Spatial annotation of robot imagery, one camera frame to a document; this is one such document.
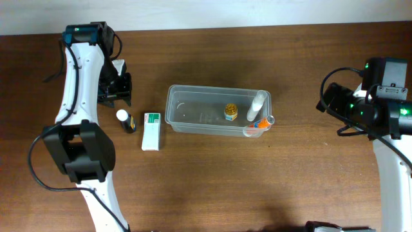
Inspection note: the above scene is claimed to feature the dark bottle white cap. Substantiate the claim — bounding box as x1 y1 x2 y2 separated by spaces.
116 109 136 133

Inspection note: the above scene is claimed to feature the white green medicine box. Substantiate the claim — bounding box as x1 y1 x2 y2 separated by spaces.
142 113 161 151

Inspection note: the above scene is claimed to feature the white spray bottle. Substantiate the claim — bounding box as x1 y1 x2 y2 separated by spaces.
247 90 268 122

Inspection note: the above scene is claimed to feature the orange tube white cap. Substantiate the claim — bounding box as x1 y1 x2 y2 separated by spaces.
243 115 275 137

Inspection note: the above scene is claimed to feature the clear plastic container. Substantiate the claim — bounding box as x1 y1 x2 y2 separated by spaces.
165 84 272 138

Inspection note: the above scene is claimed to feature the small jar gold lid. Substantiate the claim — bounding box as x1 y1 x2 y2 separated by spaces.
224 103 238 121

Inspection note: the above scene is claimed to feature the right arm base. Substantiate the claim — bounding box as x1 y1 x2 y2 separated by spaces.
304 221 377 232

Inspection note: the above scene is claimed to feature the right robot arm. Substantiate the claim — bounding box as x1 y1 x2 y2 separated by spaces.
316 57 411 232

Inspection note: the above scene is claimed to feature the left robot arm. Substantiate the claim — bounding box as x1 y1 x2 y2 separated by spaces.
39 22 132 231

